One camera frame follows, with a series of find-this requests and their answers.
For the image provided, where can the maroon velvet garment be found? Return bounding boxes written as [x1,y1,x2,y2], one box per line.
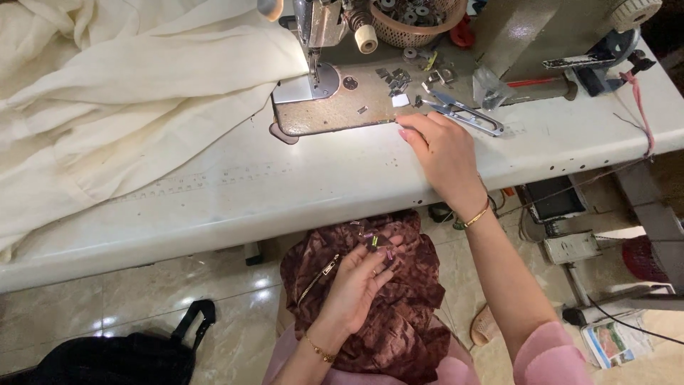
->
[279,209,453,385]

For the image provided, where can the gold beaded bracelet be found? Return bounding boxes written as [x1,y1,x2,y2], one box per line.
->
[303,332,339,365]

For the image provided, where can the red mesh basket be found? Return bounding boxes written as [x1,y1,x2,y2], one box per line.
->
[621,235,670,284]

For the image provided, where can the red plastic object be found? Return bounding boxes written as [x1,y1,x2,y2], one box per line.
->
[449,13,476,48]

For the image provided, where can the metal thread snips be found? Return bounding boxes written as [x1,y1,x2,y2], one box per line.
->
[422,88,506,138]

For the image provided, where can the pink tunic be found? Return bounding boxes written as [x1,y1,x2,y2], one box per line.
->
[261,320,595,385]

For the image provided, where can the cream fabric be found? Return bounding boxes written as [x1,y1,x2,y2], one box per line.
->
[0,0,311,264]

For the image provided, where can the grey metal table leg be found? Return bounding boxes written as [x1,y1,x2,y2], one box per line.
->
[613,159,684,296]

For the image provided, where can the person's right hand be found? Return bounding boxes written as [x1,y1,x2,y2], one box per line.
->
[397,111,489,216]

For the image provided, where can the person's left hand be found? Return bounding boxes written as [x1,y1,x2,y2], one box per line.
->
[320,234,405,339]

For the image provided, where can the heap of metal bobbins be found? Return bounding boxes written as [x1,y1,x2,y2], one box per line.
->
[374,0,447,27]

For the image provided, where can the clear plastic bag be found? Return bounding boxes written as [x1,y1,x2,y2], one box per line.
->
[472,64,517,112]

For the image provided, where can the black motor box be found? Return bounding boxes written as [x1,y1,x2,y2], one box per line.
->
[520,175,589,225]

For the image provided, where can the black bag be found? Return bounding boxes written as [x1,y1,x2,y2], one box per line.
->
[0,299,217,385]

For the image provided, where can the pile of small presser feet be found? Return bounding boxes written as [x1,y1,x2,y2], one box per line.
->
[374,67,413,97]

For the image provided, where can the beige sandal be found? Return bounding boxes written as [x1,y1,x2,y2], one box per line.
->
[470,304,501,348]

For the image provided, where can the white metal box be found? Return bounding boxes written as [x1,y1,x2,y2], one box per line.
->
[543,230,602,266]

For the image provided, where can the folded newspaper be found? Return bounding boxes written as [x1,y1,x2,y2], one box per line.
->
[580,309,656,370]

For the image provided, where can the black cable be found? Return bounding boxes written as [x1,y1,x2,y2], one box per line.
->
[587,296,684,346]

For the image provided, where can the gold bangle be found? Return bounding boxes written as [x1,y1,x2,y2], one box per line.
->
[454,197,492,231]

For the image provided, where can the pink woven plastic basket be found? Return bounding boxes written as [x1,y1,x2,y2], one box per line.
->
[369,0,469,49]

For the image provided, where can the pink cord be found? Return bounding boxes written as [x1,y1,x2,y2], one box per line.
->
[619,71,656,159]

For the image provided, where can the beige industrial sewing machine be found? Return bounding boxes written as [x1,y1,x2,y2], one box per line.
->
[269,0,663,146]

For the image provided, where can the large metal presser foot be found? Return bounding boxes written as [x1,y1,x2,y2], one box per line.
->
[421,68,456,93]

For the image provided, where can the red-handled screwdriver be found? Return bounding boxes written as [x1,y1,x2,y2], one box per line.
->
[505,77,560,88]

